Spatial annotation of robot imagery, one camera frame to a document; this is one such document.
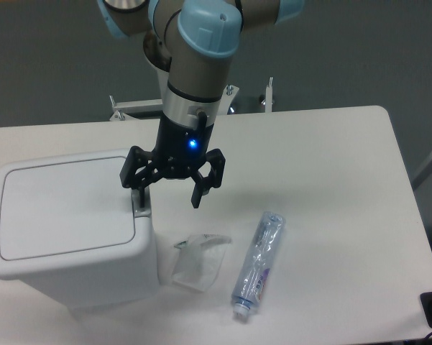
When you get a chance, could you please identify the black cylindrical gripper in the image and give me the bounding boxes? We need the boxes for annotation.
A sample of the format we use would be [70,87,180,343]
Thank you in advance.
[119,114,226,208]

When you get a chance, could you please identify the white trash can lid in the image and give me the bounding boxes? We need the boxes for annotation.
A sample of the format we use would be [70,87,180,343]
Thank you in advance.
[0,156,135,261]

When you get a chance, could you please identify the white plastic trash can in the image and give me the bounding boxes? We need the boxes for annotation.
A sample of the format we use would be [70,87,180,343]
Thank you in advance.
[0,149,159,309]

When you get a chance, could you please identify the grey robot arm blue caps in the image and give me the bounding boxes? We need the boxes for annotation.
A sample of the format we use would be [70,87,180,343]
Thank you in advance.
[98,1,304,208]

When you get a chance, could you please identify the crumpled clear plastic wrapper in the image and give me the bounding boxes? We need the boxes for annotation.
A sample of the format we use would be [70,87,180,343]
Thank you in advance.
[171,234,231,293]

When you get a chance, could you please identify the crushed clear plastic bottle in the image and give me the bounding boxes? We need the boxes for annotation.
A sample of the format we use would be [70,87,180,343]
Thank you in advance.
[231,212,285,321]

